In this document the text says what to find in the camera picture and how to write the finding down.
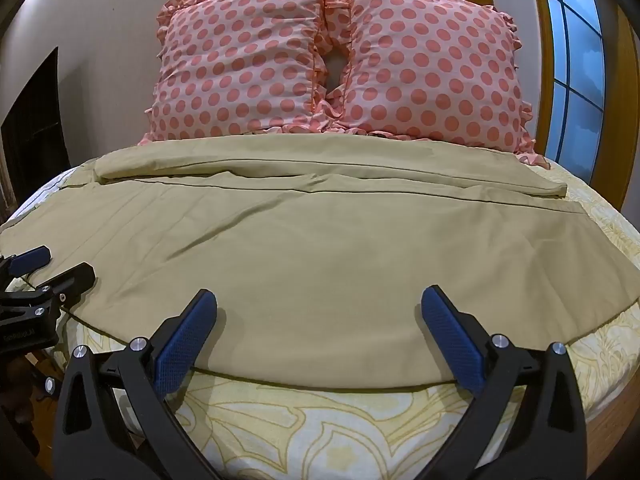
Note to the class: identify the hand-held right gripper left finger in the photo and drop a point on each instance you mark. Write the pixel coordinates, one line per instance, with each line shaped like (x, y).
(182, 340)

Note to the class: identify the yellow floral bed sheet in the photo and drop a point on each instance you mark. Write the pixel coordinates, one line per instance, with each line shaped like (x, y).
(345, 435)

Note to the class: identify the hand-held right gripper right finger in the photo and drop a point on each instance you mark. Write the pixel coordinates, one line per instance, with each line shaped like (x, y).
(452, 340)

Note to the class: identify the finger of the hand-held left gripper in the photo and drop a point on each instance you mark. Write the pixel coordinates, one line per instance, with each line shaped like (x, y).
(70, 282)
(30, 261)

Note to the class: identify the pink polka dot pillow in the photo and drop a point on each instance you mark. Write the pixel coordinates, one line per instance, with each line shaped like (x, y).
(240, 62)
(430, 70)

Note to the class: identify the dark wooden cabinet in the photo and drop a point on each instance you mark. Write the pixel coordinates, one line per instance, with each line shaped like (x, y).
(37, 130)

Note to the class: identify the olive green blanket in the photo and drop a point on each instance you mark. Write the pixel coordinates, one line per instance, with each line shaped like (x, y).
(310, 270)

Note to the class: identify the window with wooden frame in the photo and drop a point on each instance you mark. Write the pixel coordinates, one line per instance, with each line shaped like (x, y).
(580, 60)

